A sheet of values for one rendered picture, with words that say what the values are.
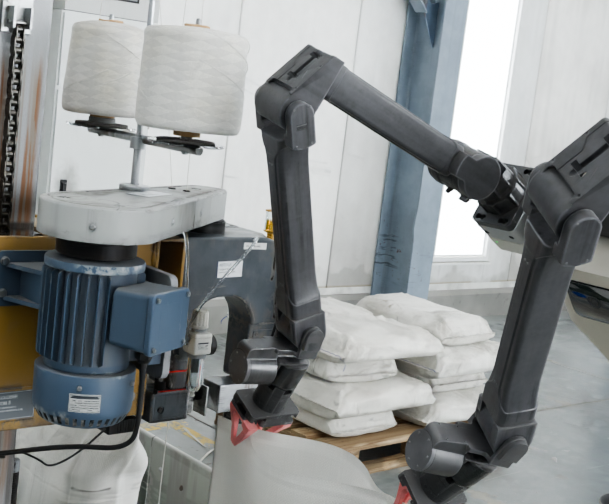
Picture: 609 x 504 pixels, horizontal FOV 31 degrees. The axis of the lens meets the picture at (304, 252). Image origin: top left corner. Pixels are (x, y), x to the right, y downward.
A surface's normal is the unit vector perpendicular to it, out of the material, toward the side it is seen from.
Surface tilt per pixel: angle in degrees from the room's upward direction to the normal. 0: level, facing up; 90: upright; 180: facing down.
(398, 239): 90
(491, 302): 90
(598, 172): 61
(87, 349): 90
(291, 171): 105
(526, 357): 120
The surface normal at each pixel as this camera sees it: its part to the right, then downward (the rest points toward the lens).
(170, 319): 0.90, 0.17
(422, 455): -0.82, -0.25
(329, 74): 0.52, 0.38
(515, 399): 0.22, 0.49
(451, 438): 0.44, -0.75
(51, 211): -0.59, 0.04
